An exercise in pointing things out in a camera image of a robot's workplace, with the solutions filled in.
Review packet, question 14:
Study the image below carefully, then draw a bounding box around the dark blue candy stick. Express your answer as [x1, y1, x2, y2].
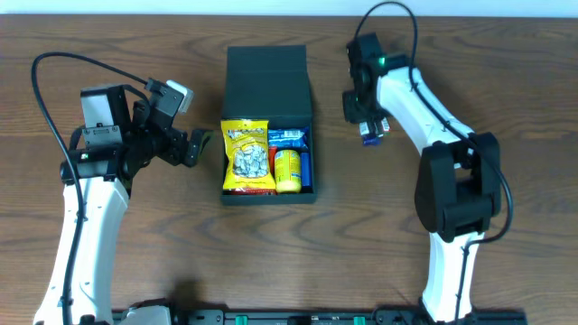
[359, 121, 381, 146]

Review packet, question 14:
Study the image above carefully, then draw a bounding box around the yellow sunflower seed bag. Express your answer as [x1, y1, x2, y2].
[221, 119, 275, 190]

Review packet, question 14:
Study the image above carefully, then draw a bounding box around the small blue barcode packet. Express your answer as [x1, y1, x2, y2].
[300, 152, 312, 190]

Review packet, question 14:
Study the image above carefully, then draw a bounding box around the blue snack bar wrapper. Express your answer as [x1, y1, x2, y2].
[268, 127, 308, 150]

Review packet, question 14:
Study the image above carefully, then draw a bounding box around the black gift box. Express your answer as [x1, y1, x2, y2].
[220, 45, 318, 206]

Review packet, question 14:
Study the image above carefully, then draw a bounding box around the red Hacks candy bag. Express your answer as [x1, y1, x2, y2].
[223, 144, 275, 194]

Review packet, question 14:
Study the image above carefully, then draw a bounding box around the yellow cylindrical can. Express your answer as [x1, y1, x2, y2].
[274, 149, 302, 193]

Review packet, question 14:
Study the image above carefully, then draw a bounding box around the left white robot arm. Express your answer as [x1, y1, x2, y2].
[33, 79, 210, 324]

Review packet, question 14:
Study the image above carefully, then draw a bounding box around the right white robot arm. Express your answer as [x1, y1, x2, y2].
[342, 33, 501, 324]

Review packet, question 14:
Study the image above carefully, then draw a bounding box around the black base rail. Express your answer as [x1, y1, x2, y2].
[173, 309, 527, 325]

